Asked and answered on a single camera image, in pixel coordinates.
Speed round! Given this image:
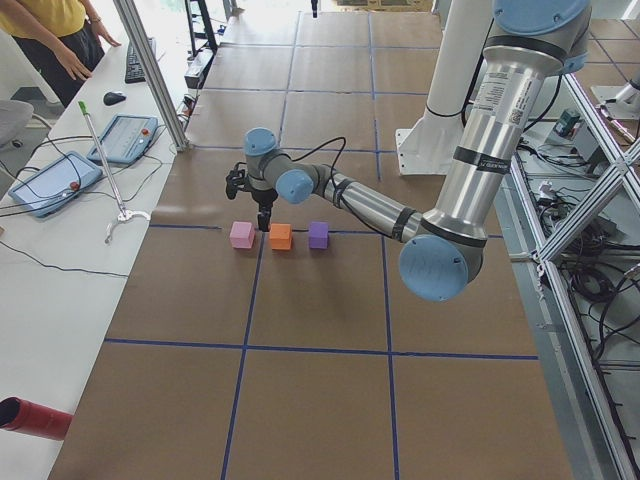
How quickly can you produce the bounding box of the near blue teach pendant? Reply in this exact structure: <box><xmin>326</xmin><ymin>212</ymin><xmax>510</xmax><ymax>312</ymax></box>
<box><xmin>8</xmin><ymin>151</ymin><xmax>102</xmax><ymax>218</ymax></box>

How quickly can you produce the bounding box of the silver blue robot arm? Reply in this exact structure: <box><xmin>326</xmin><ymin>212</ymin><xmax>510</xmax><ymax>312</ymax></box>
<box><xmin>226</xmin><ymin>1</ymin><xmax>591</xmax><ymax>301</ymax></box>

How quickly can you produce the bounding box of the silver reacher grabber tool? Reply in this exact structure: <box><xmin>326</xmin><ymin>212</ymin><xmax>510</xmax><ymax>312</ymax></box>
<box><xmin>78</xmin><ymin>101</ymin><xmax>151</xmax><ymax>244</ymax></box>

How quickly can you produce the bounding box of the person in yellow shirt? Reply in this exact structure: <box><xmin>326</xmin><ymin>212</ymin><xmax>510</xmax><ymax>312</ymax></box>
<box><xmin>1</xmin><ymin>0</ymin><xmax>121</xmax><ymax>107</ymax></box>

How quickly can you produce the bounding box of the black keyboard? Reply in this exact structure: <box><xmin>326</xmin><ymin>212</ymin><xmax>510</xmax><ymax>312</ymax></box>
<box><xmin>124</xmin><ymin>43</ymin><xmax>146</xmax><ymax>84</ymax></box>

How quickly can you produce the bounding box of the red cylinder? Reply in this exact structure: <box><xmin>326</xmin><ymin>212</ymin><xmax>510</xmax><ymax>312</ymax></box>
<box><xmin>1</xmin><ymin>397</ymin><xmax>73</xmax><ymax>441</ymax></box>

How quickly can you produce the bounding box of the blue teach pendant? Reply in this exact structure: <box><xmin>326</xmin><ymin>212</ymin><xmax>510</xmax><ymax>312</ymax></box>
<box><xmin>8</xmin><ymin>151</ymin><xmax>102</xmax><ymax>218</ymax></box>
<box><xmin>98</xmin><ymin>114</ymin><xmax>159</xmax><ymax>166</ymax></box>

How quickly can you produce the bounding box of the white camera post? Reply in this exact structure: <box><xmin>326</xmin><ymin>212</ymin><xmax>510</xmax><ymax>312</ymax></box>
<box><xmin>396</xmin><ymin>0</ymin><xmax>493</xmax><ymax>176</ymax></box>

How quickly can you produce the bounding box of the far blue teach pendant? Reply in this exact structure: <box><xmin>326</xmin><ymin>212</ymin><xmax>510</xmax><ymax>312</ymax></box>
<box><xmin>98</xmin><ymin>114</ymin><xmax>159</xmax><ymax>166</ymax></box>

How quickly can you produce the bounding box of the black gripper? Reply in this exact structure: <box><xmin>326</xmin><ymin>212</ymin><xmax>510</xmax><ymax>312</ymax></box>
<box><xmin>251</xmin><ymin>189</ymin><xmax>276</xmax><ymax>231</ymax></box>

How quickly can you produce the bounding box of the aluminium frame post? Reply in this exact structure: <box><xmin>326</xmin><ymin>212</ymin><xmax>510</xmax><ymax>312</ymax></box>
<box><xmin>114</xmin><ymin>0</ymin><xmax>189</xmax><ymax>152</ymax></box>

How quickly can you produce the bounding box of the black robot camera cable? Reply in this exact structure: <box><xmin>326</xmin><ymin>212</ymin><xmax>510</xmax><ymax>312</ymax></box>
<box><xmin>289</xmin><ymin>136</ymin><xmax>401</xmax><ymax>239</ymax></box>

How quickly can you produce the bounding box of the pink foam block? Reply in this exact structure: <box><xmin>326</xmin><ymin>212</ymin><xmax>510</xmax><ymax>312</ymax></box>
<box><xmin>229</xmin><ymin>221</ymin><xmax>255</xmax><ymax>250</ymax></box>

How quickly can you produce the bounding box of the black computer mouse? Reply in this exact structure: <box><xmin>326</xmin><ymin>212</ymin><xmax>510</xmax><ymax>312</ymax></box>
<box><xmin>103</xmin><ymin>91</ymin><xmax>127</xmax><ymax>106</ymax></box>

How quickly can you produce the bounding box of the purple foam block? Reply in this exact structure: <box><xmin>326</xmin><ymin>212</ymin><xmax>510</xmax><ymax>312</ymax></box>
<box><xmin>308</xmin><ymin>221</ymin><xmax>329</xmax><ymax>250</ymax></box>

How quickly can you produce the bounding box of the orange foam block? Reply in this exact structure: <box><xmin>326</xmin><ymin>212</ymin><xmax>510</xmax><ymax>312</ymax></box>
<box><xmin>269</xmin><ymin>223</ymin><xmax>293</xmax><ymax>251</ymax></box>

